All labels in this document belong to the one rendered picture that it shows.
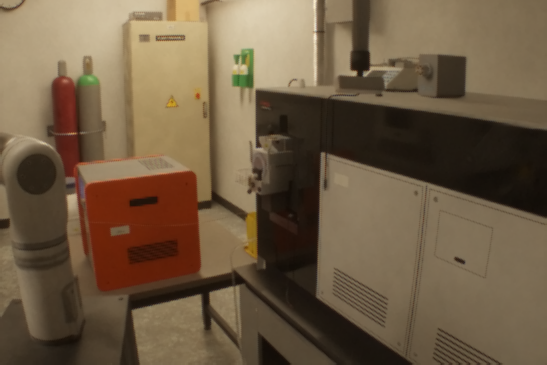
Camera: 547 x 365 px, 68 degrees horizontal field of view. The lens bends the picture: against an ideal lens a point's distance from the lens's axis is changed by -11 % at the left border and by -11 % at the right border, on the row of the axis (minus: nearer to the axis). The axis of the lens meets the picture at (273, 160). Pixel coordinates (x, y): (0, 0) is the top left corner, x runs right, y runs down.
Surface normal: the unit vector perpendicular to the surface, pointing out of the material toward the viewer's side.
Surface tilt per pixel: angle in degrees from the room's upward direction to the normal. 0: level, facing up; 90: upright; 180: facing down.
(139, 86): 90
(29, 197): 93
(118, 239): 90
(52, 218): 91
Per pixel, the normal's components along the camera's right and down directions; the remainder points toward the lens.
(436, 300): -0.86, 0.11
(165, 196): 0.51, 0.18
